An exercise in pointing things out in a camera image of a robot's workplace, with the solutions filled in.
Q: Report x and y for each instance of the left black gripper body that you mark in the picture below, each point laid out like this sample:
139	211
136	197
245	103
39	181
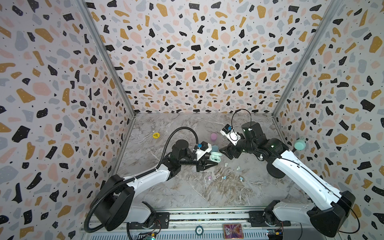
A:
190	160

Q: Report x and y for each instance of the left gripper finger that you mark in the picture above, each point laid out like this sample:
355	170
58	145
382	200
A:
205	165
208	159

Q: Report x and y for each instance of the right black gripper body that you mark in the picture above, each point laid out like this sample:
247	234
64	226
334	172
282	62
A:
234	147

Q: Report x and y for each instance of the mint green charging case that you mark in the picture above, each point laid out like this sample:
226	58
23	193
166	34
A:
215	157

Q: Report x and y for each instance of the blue charging case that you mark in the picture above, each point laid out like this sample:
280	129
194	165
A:
215	148

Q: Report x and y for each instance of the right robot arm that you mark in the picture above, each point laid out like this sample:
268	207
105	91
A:
329	207

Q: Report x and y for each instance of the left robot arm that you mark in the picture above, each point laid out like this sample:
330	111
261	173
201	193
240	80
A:
115	203

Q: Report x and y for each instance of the pink charging case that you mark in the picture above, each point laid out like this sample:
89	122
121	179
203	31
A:
214	137

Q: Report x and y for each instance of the round white badge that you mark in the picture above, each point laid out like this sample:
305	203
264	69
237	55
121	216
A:
199	230

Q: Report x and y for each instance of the pink square tag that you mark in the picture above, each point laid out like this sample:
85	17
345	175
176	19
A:
233	231

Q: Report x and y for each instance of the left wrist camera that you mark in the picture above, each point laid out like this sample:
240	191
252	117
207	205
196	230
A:
201	149

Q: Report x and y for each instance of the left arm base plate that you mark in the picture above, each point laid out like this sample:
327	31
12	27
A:
160	220

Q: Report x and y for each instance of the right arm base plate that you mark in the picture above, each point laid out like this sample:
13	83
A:
257	219

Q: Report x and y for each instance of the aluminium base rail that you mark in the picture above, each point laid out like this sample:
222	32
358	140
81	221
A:
183	222

